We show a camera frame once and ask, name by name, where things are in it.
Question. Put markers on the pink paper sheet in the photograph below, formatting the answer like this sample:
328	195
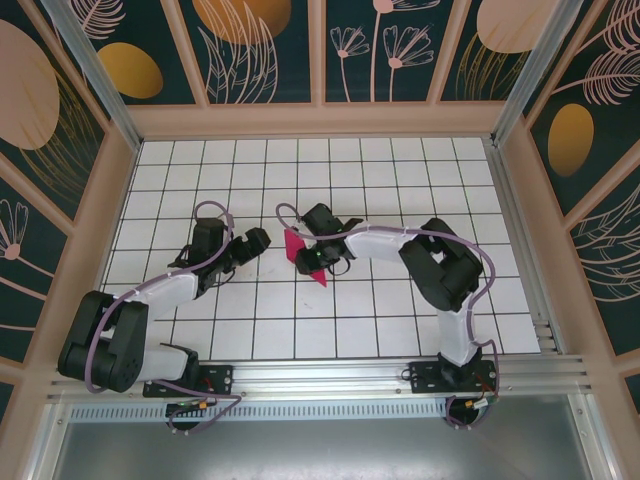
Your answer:
292	245

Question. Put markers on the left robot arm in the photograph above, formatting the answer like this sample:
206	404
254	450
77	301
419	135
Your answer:
105	340

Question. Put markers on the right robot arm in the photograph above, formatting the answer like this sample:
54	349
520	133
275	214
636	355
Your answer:
440	270

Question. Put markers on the grey metal sheet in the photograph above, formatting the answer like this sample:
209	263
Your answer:
320	450

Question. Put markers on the dark side panel pink flower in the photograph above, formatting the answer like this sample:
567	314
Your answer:
20	280

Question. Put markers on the dark side panel pale circle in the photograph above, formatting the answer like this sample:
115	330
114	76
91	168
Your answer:
40	100

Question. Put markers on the dark side panel pink leaves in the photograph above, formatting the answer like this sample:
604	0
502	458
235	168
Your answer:
610	270

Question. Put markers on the dark side panel orange oval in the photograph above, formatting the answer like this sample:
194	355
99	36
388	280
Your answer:
590	100

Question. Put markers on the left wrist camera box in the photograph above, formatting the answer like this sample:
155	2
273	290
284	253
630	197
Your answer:
207	236

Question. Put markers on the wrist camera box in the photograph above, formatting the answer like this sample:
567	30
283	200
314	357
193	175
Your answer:
207	236
322	217

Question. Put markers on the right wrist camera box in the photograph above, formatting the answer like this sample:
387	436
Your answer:
322	217

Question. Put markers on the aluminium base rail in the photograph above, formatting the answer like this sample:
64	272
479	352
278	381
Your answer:
325	375

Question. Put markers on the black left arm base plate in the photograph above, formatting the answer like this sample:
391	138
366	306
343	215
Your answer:
220	380

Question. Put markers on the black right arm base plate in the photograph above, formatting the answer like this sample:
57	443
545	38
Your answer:
425	380

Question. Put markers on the dark wall panel pink flowers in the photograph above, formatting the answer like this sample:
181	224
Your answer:
360	75

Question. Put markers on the aluminium side rail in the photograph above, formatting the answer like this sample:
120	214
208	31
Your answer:
520	250

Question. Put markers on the dark wall panel orange circle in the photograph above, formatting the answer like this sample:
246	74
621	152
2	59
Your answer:
240	50

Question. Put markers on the dark wall panel orange oval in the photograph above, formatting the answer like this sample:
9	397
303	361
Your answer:
130	70

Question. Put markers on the dark wall panel pale circle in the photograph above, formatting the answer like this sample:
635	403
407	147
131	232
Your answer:
475	75

